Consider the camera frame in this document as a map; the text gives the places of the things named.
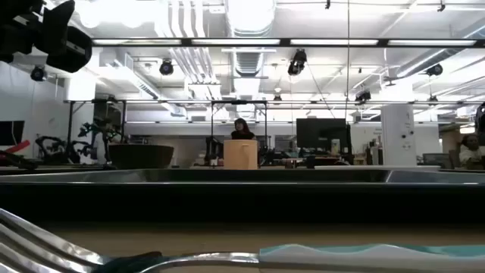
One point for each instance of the black wall screen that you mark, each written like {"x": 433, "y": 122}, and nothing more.
{"x": 11, "y": 132}

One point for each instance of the black bowl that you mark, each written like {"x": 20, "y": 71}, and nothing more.
{"x": 140, "y": 156}

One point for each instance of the silver ventilation duct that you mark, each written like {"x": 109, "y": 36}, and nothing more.
{"x": 250, "y": 22}

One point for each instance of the LED light strip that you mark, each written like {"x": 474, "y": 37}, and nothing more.
{"x": 235, "y": 41}
{"x": 333, "y": 41}
{"x": 432, "y": 42}
{"x": 136, "y": 41}

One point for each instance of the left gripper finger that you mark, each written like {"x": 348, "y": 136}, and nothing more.
{"x": 68, "y": 53}
{"x": 57, "y": 19}

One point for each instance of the black serving tray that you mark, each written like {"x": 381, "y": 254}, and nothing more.
{"x": 242, "y": 204}

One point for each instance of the person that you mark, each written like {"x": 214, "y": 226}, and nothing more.
{"x": 471, "y": 151}
{"x": 242, "y": 130}

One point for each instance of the white square pillar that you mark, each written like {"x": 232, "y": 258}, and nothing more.
{"x": 398, "y": 132}

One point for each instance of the black background frame stand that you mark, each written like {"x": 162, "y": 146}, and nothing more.
{"x": 238, "y": 102}
{"x": 70, "y": 129}

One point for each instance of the beige ceramic mug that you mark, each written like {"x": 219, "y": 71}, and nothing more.
{"x": 240, "y": 155}

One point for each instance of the black hanging camera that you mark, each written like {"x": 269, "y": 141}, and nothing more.
{"x": 297, "y": 62}

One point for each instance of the black computer monitor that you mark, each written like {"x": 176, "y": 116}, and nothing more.
{"x": 322, "y": 134}

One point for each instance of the black ceiling spotlight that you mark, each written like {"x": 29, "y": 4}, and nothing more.
{"x": 363, "y": 96}
{"x": 38, "y": 74}
{"x": 434, "y": 70}
{"x": 166, "y": 68}
{"x": 277, "y": 98}

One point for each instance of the red padded bar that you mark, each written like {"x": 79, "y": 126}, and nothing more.
{"x": 19, "y": 146}

